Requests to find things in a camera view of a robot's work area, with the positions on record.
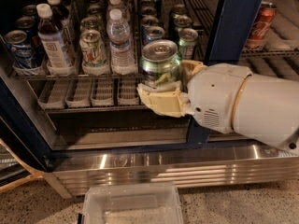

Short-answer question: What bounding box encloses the lower wire shelf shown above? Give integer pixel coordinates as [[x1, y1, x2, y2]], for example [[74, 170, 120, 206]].
[[36, 77, 150, 115]]

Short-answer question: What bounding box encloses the blue energy drink can front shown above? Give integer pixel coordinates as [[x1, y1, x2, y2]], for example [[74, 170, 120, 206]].
[[146, 26, 164, 44]]

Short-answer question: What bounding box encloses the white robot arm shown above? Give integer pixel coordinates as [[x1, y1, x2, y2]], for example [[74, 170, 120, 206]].
[[137, 60, 299, 155]]

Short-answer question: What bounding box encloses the top wire shelf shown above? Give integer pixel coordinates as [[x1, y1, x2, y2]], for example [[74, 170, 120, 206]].
[[12, 31, 299, 81]]

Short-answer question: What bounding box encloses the red cola can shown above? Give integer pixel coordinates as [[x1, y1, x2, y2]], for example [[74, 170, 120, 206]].
[[246, 1, 277, 49]]

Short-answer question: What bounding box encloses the clear water bottle front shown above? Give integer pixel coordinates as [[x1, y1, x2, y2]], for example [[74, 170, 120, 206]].
[[107, 8, 136, 75]]

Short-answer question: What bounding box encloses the clear plastic bin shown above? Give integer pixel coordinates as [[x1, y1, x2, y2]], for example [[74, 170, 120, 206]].
[[81, 182, 184, 224]]

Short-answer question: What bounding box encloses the green soda can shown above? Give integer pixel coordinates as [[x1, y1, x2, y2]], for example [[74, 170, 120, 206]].
[[169, 4, 188, 22], [140, 39, 182, 88], [178, 28, 198, 60], [174, 15, 192, 37]]

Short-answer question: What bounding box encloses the blue fridge door frame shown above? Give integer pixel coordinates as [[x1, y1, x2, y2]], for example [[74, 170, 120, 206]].
[[188, 0, 262, 144]]

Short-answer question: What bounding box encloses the blue pepsi can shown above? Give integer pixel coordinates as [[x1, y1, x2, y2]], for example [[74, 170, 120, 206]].
[[15, 16, 44, 65], [4, 30, 36, 69]]

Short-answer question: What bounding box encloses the iced tea bottle front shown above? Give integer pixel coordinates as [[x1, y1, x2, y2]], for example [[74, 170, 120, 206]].
[[36, 4, 73, 68]]

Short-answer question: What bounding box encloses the green soda can front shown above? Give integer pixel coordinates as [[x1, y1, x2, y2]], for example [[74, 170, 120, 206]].
[[140, 39, 182, 88]]

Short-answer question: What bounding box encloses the blue energy drink can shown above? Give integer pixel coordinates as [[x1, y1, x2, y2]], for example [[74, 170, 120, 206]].
[[140, 16, 159, 46], [146, 26, 164, 44]]

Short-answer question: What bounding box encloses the wire shelf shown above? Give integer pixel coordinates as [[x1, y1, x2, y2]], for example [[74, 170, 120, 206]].
[[36, 77, 150, 115], [12, 31, 299, 81]]

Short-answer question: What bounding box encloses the blue pepsi can front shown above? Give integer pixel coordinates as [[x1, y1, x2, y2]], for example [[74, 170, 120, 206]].
[[4, 30, 36, 69]]

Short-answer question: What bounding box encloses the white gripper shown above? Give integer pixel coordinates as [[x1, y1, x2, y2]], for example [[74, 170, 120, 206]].
[[137, 60, 252, 133]]

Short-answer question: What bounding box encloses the clear water bottle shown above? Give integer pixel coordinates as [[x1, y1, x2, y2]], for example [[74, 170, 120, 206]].
[[107, 8, 136, 75], [107, 0, 131, 21]]

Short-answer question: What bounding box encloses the white green can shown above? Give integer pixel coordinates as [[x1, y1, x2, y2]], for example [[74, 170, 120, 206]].
[[80, 16, 99, 32], [79, 29, 107, 67]]

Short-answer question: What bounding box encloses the white green can front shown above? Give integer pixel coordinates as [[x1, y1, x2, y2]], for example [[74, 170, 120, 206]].
[[79, 29, 107, 67]]

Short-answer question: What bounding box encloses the iced tea bottle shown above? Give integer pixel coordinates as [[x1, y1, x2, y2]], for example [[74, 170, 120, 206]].
[[47, 0, 75, 42], [36, 4, 73, 68]]

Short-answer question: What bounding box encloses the steel fridge base grille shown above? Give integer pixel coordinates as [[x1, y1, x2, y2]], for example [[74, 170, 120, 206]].
[[44, 142, 299, 198]]

